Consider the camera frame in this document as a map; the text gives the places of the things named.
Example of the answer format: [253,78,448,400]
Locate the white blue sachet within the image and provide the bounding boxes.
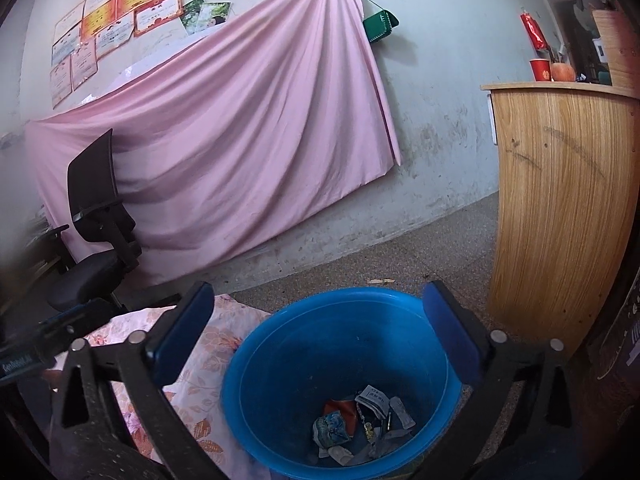
[390,396,416,430]

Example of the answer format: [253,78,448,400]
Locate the red crushed paper box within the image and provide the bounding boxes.
[323,400,358,437]

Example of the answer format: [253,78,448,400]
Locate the floral pink tablecloth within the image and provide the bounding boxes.
[79,295,273,479]

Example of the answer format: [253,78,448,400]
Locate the black office chair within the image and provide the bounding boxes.
[29,127,142,312]

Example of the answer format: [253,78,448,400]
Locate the blue plastic bucket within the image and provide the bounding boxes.
[221,287,462,479]

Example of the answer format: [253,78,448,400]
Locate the wooden cabinet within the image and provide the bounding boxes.
[483,82,639,356]

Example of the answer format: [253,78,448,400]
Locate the red cup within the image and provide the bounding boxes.
[529,58,552,81]

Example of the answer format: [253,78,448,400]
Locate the orange fruit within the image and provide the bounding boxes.
[550,62,576,82]

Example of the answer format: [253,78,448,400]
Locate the pink hanging sheet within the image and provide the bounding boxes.
[25,0,401,287]

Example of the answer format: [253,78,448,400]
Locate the red hanging ornament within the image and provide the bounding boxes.
[520,11,549,51]

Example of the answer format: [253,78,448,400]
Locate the green hanging bag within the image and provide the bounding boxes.
[362,10,399,44]

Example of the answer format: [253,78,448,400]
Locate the green photo posters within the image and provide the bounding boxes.
[180,0,231,35]

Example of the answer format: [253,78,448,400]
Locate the certificates on wall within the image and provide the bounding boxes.
[44,0,189,110]

